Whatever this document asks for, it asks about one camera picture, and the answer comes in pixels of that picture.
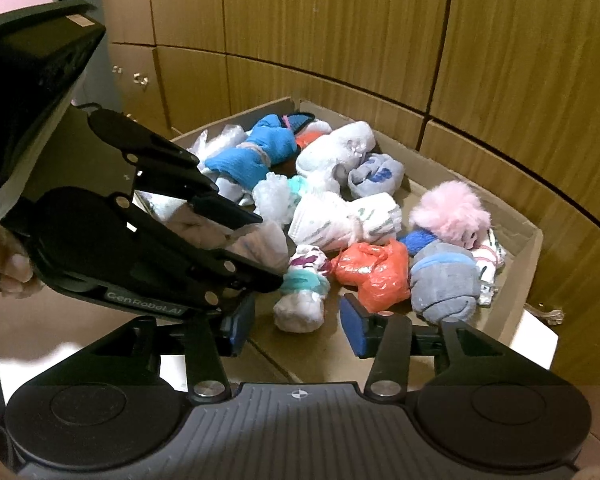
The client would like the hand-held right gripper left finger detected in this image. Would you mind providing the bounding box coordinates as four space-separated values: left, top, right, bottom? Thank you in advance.
87 292 256 403

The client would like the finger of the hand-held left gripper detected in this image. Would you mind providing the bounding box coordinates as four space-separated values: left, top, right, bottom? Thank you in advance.
112 194 285 307
87 110 265 230

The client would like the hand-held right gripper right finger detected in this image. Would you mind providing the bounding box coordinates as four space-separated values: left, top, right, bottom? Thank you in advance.
340 292 511 401

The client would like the blue knit sock braided band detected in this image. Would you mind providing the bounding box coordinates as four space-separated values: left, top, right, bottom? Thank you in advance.
205 132 301 191

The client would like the white purple teal sock bundle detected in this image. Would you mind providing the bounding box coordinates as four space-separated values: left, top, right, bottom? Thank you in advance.
272 244 331 333

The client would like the clear plastic teal bundle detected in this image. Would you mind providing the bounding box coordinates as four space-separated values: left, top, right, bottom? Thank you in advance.
252 172 311 226

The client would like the blue sock bundle pink band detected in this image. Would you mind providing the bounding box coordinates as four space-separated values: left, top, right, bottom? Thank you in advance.
250 112 317 143

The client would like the grey sock roll blue band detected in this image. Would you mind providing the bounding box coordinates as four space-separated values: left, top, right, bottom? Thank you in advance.
410 244 481 322

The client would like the white green striped sock bundle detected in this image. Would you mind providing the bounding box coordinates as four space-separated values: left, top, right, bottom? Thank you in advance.
287 192 403 251

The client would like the white knit sock bundle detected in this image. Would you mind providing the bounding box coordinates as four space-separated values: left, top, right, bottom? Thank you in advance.
295 121 372 193

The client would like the white patterned sock bundle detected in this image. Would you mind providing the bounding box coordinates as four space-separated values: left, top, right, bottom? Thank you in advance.
472 232 508 308

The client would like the pink fluffy sock bundle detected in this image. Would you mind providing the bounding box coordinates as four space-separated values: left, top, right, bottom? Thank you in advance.
397 181 493 256

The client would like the grey sock bundle blue print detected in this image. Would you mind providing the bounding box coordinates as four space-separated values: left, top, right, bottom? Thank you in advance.
347 154 406 200

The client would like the person's left hand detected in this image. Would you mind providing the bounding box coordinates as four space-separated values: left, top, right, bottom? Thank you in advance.
0 222 43 293

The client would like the white side table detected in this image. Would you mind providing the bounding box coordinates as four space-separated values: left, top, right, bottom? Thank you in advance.
157 307 561 386

